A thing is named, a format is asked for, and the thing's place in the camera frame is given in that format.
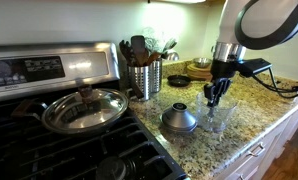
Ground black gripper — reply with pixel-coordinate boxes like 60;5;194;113
204;60;238;106

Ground grey food processor blade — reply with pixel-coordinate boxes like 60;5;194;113
207;106;215;121

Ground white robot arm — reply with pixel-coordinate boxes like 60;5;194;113
204;0;298;107

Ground clear plastic processor bowl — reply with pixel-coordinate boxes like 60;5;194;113
196;92;237;133

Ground stacked wooden boards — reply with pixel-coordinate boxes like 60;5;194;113
186;64;212;81

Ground small steel bowl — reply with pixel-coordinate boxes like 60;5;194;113
193;58;212;68

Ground small black cast-iron skillet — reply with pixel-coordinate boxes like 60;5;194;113
168;75;191;87

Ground right steel utensil holder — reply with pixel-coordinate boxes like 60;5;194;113
150;58;162;93

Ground steel utensil holder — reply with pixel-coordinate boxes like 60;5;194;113
150;58;162;93
128;66;150;101

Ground left steel utensil holder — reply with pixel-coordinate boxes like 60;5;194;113
128;66;150;101

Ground under-cabinet light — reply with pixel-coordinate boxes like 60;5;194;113
159;0;207;4

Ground steel pan with lid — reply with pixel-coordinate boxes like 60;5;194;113
11;84;129;136

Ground stainless steel gas stove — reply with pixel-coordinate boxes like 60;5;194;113
0;42;186;180

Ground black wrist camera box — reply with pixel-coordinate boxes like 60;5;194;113
237;58;272;77

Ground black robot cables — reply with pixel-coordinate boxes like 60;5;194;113
252;66;298;100

